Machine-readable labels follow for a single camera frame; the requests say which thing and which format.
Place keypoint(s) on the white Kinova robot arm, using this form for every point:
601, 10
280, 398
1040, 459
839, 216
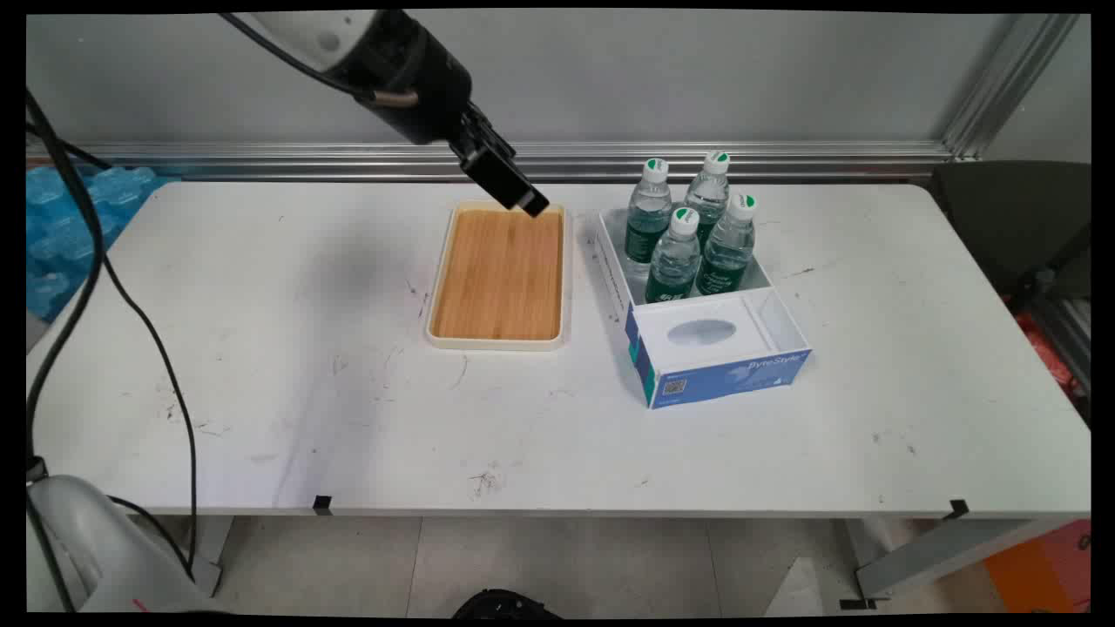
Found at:
296, 35

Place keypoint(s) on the horizontal aluminium frame rail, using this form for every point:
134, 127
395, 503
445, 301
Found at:
697, 159

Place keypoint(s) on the orange box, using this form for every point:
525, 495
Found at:
1041, 570

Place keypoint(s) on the diagonal aluminium frame rail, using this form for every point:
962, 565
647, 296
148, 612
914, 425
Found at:
1010, 83

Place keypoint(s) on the black round object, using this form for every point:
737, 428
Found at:
505, 605

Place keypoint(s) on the green label water bottle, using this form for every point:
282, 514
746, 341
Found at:
672, 266
727, 252
649, 218
707, 196

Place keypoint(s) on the dark chair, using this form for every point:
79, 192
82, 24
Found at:
1010, 218

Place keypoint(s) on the bamboo tray with cream rim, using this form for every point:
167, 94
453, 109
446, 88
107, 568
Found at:
498, 279

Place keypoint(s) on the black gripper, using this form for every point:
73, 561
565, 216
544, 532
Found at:
418, 83

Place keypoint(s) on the red patterned bag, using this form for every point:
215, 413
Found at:
1050, 357

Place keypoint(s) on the black tape marker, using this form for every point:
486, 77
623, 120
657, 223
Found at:
322, 503
959, 509

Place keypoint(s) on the white and blue cardboard box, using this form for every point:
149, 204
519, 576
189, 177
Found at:
706, 348

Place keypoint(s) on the blue wrapped water bottle pack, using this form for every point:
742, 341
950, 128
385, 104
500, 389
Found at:
70, 226

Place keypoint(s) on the white table leg with foot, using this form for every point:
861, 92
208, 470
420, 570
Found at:
941, 550

